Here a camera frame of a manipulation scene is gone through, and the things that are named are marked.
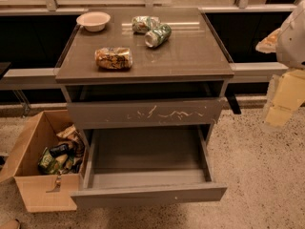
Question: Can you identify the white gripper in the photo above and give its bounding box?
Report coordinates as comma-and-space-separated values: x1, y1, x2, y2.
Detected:
255, 1, 305, 127

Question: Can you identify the orange crushed can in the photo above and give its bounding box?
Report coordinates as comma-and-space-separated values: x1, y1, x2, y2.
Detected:
94, 47, 132, 70

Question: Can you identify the green can front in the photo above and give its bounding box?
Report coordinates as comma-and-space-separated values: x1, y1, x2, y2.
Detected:
145, 24, 172, 48

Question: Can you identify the scratched grey upper drawer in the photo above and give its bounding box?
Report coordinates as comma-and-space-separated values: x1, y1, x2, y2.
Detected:
67, 98, 223, 129

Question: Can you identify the grey drawer cabinet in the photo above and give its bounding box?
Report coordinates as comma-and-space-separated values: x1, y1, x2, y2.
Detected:
54, 6, 235, 209

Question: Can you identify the open grey lower drawer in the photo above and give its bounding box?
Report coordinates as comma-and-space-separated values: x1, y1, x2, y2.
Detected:
71, 126, 227, 208

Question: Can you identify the white paper bowl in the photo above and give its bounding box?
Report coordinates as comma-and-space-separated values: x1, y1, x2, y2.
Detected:
76, 11, 111, 32

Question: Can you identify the tan snack wrapper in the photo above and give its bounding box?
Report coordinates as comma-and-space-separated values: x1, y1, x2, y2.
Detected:
56, 125, 82, 144

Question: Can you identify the black bottle in box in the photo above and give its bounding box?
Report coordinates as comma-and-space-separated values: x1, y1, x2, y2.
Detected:
50, 143, 69, 157

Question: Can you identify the green snack bag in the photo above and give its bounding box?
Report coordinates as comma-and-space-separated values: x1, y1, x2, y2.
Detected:
38, 148, 73, 175

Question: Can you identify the cardboard box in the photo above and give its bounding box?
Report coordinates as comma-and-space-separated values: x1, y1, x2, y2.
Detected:
0, 110, 84, 213

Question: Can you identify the brown shoe tip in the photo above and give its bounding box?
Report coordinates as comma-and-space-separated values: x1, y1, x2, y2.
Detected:
0, 219, 20, 229

